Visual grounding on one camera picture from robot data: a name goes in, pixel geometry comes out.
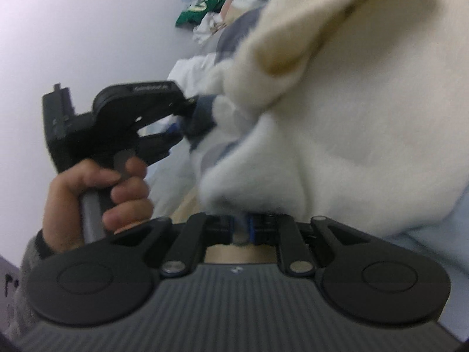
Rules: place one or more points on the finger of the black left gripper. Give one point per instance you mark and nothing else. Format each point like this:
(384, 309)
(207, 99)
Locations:
(162, 113)
(153, 147)

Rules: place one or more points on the patchwork checkered duvet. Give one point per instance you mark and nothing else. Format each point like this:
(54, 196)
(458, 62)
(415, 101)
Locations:
(171, 180)

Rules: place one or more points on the person's left hand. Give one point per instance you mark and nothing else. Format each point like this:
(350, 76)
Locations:
(61, 227)

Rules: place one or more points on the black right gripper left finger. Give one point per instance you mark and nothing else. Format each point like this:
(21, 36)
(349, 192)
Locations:
(110, 279)

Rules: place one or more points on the grey knit left sleeve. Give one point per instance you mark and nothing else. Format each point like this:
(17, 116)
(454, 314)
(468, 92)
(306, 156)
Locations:
(24, 316)

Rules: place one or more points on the white fluffy fleece garment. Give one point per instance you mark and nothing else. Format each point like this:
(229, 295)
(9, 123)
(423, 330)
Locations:
(352, 109)

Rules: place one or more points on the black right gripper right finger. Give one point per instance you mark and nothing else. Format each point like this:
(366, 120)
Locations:
(364, 277)

